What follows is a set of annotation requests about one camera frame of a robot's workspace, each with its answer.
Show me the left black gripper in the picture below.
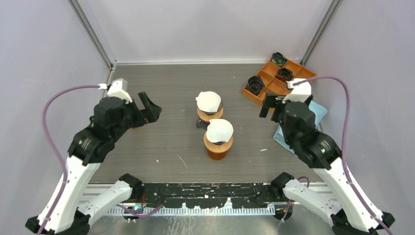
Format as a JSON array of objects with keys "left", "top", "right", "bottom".
[{"left": 110, "top": 92, "right": 161, "bottom": 142}]

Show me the grey glass mug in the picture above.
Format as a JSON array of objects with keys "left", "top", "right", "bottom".
[{"left": 195, "top": 119, "right": 210, "bottom": 129}]

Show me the wooden ring dripper stand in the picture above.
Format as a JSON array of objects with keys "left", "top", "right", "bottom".
[{"left": 197, "top": 108, "right": 224, "bottom": 122}]

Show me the white paper coffee filter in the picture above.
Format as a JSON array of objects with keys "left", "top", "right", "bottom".
[{"left": 195, "top": 91, "right": 222, "bottom": 113}]

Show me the grey transparent dripper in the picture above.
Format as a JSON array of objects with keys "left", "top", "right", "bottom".
[{"left": 196, "top": 97, "right": 222, "bottom": 114}]

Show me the blue transparent dripper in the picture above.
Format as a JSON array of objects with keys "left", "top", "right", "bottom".
[{"left": 212, "top": 137, "right": 233, "bottom": 145}]

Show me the amber glass cup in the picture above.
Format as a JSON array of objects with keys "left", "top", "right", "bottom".
[{"left": 207, "top": 150, "right": 227, "bottom": 161}]

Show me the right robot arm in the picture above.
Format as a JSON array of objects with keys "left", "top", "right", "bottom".
[{"left": 259, "top": 93, "right": 395, "bottom": 235}]

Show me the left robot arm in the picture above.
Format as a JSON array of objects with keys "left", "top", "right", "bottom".
[{"left": 25, "top": 92, "right": 162, "bottom": 235}]

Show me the orange compartment tray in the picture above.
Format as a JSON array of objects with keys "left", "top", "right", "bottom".
[{"left": 242, "top": 59, "right": 316, "bottom": 105}]

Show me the dark capsule green yellow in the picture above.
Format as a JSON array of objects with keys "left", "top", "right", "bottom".
[{"left": 270, "top": 52, "right": 288, "bottom": 68}]

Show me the light blue cloth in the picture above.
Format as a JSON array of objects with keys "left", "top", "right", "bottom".
[{"left": 273, "top": 100, "right": 328, "bottom": 155}]

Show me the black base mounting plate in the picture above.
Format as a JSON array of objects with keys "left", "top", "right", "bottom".
[{"left": 124, "top": 183, "right": 294, "bottom": 209}]

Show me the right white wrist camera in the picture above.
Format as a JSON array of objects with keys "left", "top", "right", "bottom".
[{"left": 282, "top": 78, "right": 312, "bottom": 103}]

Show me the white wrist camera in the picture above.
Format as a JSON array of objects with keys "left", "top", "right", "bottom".
[
  {"left": 282, "top": 78, "right": 312, "bottom": 103},
  {"left": 107, "top": 78, "right": 133, "bottom": 103}
]

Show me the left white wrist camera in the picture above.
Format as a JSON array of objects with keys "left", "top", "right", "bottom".
[{"left": 107, "top": 78, "right": 133, "bottom": 103}]

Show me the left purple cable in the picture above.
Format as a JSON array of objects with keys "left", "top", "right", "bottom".
[{"left": 36, "top": 84, "right": 164, "bottom": 235}]

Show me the purple cable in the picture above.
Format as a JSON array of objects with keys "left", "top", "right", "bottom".
[
  {"left": 278, "top": 76, "right": 393, "bottom": 235},
  {"left": 36, "top": 84, "right": 164, "bottom": 235}
]

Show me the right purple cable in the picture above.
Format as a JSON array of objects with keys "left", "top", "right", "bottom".
[{"left": 278, "top": 76, "right": 393, "bottom": 235}]

